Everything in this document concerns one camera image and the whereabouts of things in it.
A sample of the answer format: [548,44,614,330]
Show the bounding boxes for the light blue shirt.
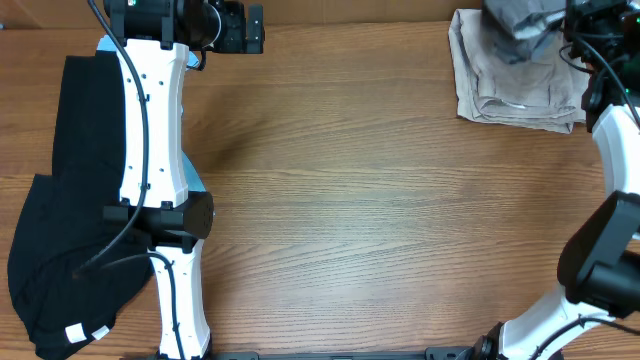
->
[118,39,205,208]

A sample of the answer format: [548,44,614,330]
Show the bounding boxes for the grey shorts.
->
[481,0,566,64]

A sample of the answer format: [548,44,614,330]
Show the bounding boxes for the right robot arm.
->
[456,0,639,360]

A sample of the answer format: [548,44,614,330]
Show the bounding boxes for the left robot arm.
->
[102,0,265,359]

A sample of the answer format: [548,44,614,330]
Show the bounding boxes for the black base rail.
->
[212,346,473,360]

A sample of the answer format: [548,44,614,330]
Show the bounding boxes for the folded beige pants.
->
[448,9,589,134]

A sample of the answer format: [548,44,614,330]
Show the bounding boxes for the black garment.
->
[7,51,152,359]

